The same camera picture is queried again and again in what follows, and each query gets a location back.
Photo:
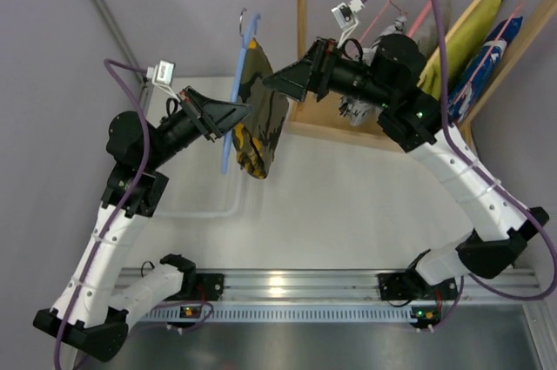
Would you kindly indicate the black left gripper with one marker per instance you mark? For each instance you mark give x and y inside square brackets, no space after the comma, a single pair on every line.
[199,115]

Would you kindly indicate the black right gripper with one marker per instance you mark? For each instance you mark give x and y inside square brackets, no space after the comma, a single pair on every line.
[319,68]

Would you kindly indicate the camouflage trousers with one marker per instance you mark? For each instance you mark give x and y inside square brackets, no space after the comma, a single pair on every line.
[256,138]

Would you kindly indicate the light blue hanger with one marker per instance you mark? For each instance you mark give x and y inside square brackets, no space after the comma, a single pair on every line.
[246,35]

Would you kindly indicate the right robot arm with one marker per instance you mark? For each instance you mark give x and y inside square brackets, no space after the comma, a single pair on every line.
[415,122]

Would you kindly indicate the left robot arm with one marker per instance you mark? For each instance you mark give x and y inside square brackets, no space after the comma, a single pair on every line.
[88,315]

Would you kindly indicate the blue white red trousers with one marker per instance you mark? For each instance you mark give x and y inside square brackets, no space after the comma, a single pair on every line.
[487,65]

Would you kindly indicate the lime green trousers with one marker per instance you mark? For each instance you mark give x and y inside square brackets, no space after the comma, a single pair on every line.
[460,47]

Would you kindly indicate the wooden hanger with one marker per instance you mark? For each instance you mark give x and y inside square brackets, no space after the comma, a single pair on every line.
[463,17]

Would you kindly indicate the pink hanger under blue trousers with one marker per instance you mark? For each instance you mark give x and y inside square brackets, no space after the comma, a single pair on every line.
[496,39]

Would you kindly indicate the clear plastic basket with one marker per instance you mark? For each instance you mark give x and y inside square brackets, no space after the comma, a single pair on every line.
[204,183]

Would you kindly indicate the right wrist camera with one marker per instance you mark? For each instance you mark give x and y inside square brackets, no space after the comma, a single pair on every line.
[346,16]

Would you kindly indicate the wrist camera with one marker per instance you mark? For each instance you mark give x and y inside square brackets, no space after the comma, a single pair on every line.
[346,16]
[161,75]

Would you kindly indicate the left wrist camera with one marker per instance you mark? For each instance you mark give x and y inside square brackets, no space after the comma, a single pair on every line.
[161,75]

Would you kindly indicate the pink wire hanger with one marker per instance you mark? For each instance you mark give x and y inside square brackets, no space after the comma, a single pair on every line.
[378,16]

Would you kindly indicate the aluminium rail base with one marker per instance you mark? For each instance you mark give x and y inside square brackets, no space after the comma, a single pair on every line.
[343,286]

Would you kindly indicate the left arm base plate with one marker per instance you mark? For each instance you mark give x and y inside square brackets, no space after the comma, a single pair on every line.
[206,286]

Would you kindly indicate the grey slotted cable duct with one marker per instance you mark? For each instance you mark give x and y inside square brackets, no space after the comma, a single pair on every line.
[236,313]

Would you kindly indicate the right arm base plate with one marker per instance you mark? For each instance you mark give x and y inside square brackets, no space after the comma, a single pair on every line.
[393,287]

